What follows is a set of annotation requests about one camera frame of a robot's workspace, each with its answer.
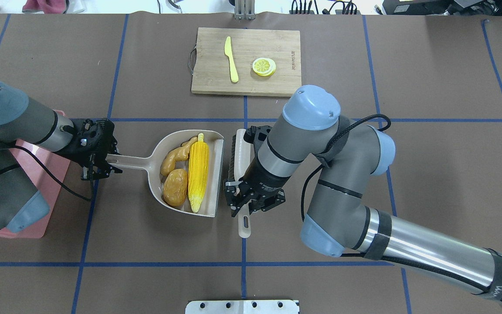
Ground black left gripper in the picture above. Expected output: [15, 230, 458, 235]
[64, 119, 123, 181]

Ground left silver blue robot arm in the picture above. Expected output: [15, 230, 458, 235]
[0, 81, 122, 233]

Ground yellow plastic toy knife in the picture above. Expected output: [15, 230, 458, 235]
[224, 36, 239, 83]

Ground pink cloth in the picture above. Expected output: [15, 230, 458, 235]
[22, 0, 69, 14]

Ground bamboo cutting board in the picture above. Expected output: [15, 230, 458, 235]
[191, 27, 302, 97]

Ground yellow toy lemon slice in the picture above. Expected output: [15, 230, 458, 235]
[251, 57, 277, 77]

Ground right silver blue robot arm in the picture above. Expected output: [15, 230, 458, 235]
[224, 85, 502, 304]

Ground aluminium frame post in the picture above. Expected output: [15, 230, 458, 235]
[230, 0, 256, 20]

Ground metal mounting plate with bolts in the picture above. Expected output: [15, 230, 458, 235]
[185, 299, 300, 314]

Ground black monitor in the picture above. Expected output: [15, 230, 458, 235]
[382, 0, 502, 16]

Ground beige hand brush black bristles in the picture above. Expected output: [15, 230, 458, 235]
[232, 129, 253, 239]

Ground brown toy potato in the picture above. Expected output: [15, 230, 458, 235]
[162, 169, 189, 207]

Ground tan toy ginger root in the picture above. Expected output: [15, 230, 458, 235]
[160, 137, 198, 177]

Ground beige plastic dustpan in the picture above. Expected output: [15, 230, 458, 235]
[107, 130, 224, 217]

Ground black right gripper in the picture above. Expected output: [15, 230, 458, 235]
[224, 177, 286, 217]

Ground yellow toy corn cob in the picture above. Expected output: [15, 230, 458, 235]
[187, 133, 209, 213]

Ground pink plastic bin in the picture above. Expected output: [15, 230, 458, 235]
[0, 110, 72, 239]

